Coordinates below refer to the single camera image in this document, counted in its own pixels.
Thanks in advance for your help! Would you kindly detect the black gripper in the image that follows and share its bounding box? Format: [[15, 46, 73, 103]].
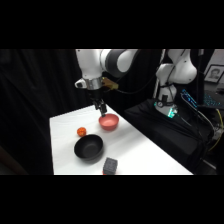
[[87, 88, 108, 118]]

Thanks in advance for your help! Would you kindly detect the red textured ball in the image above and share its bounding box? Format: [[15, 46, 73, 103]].
[[76, 126, 88, 138]]

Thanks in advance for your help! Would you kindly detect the red bowl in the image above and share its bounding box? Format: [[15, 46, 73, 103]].
[[98, 113, 120, 132]]

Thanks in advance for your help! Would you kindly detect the black bowl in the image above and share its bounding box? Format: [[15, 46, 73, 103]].
[[73, 133, 105, 161]]

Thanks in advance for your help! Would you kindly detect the grey textured cube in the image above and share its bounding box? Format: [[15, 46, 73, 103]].
[[102, 157, 119, 176]]

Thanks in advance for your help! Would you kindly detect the black cloth-covered stand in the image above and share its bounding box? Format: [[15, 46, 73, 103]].
[[123, 97, 215, 175]]

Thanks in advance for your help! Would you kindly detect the black curtain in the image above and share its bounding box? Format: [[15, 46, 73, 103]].
[[0, 49, 163, 176]]

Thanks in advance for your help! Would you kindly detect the blue-lit black device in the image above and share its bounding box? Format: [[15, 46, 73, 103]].
[[180, 88, 202, 110]]

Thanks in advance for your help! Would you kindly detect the teal-lit keyboard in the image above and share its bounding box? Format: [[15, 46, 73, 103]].
[[201, 93, 222, 109]]

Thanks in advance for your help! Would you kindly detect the framed portrait picture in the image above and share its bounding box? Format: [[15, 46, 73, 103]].
[[203, 63, 224, 85]]

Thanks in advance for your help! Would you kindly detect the yellowish wrist camera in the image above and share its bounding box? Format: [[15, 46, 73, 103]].
[[101, 77, 120, 91]]

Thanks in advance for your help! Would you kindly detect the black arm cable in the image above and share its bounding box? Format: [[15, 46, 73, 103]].
[[115, 49, 168, 96]]

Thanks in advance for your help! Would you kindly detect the yellow cable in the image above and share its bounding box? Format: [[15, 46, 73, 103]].
[[207, 107, 224, 153]]

